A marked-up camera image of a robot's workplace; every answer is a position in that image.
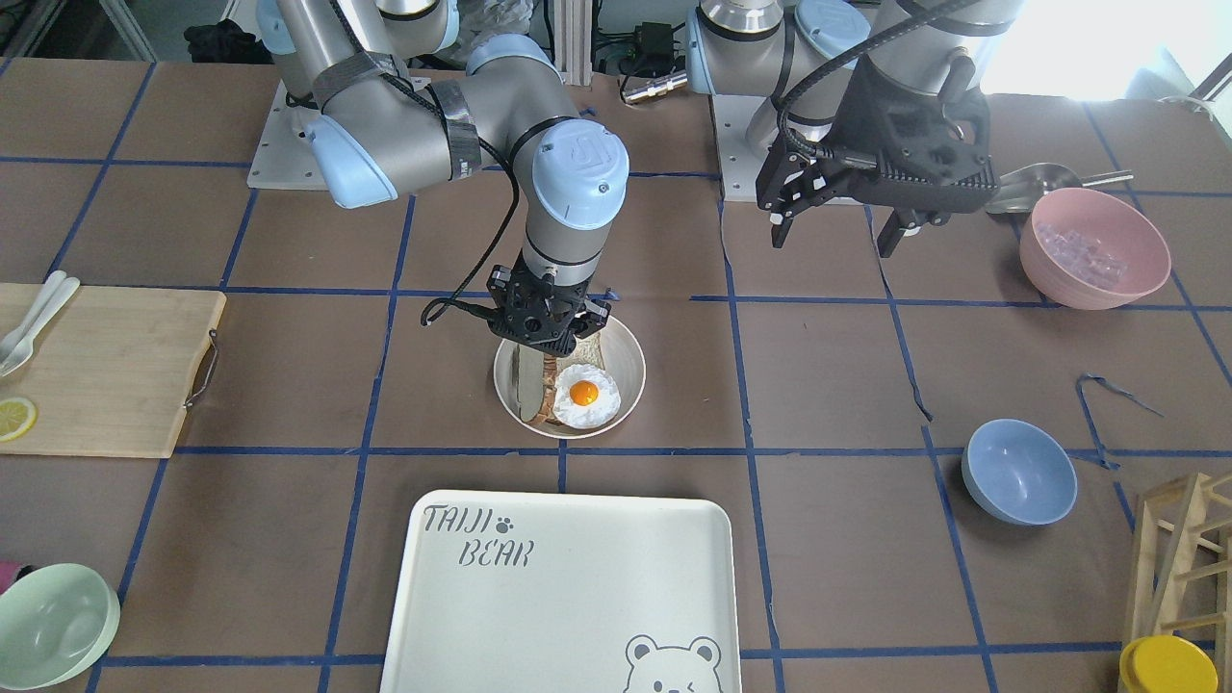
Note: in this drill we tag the lemon slice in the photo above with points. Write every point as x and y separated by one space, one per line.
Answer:
18 417

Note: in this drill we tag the white bread slice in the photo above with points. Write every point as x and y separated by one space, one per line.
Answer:
528 366

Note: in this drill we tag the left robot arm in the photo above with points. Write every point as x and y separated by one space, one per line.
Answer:
802 56

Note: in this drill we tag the pink cloth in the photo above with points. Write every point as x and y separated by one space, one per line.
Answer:
11 572

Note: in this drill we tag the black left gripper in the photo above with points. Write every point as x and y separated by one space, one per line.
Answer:
859 111

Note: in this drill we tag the green bowl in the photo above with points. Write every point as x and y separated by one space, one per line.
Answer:
55 623

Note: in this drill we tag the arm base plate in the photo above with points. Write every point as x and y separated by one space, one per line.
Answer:
744 128
283 159

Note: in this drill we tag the cream round plate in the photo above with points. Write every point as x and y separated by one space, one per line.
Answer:
624 360

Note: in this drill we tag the metal scoop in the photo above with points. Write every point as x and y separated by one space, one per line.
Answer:
1021 189

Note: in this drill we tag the wooden dish rack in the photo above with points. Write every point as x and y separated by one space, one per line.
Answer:
1181 537

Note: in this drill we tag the white plastic spoon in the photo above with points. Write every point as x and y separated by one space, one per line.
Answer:
51 284

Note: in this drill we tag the cream bear serving tray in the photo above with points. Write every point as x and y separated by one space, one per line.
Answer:
553 592

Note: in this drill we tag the white plastic fork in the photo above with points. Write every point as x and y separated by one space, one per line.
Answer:
25 349

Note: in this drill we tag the fried egg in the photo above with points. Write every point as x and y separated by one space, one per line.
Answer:
585 397

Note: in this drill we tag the pink bowl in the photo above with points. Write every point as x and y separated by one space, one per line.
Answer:
1088 250

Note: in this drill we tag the blue bowl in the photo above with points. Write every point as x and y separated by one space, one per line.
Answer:
1018 473

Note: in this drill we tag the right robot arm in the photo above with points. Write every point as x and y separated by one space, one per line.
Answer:
375 137

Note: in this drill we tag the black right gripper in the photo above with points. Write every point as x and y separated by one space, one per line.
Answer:
500 288

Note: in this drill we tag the bread slice in plate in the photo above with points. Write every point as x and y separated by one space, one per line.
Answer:
589 351

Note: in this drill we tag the yellow cup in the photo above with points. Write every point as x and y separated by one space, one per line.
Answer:
1166 663

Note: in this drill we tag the wooden cutting board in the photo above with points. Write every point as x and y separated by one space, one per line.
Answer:
112 374

